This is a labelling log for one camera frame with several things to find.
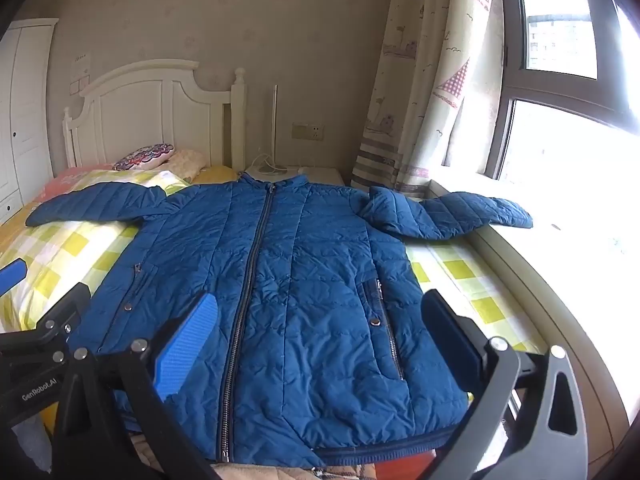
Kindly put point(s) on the dark framed window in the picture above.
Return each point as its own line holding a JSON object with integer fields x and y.
{"x": 510, "y": 85}

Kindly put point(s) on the beige cushion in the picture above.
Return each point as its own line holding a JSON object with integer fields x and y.
{"x": 189, "y": 162}

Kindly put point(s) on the round patterned pillow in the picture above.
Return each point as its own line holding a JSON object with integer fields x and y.
{"x": 145, "y": 156}

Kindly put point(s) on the white desk lamp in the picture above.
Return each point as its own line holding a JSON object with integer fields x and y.
{"x": 276, "y": 125}

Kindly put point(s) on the pink blanket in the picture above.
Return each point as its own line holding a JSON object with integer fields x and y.
{"x": 75, "y": 180}

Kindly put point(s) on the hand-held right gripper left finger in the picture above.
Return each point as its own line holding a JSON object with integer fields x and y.
{"x": 187, "y": 345}

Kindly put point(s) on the printed cream curtain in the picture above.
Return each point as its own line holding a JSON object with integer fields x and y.
{"x": 425, "y": 85}

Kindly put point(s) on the blue quilted jacket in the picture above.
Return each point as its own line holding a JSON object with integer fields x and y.
{"x": 300, "y": 285}

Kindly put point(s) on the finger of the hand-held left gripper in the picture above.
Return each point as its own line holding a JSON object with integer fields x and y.
{"x": 11, "y": 277}
{"x": 65, "y": 310}

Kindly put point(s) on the white wardrobe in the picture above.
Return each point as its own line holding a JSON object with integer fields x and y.
{"x": 25, "y": 110}

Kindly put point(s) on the yellow checked bed sheet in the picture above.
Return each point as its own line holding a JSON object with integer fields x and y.
{"x": 75, "y": 245}

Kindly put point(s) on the white bay window sill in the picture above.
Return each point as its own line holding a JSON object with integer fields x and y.
{"x": 575, "y": 260}

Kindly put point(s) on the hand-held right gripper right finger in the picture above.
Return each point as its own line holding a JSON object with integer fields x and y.
{"x": 447, "y": 332}

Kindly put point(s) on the white nightstand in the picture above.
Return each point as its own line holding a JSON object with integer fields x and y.
{"x": 320, "y": 176}

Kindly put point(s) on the white wooden bed headboard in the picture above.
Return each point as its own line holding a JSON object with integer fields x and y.
{"x": 140, "y": 110}

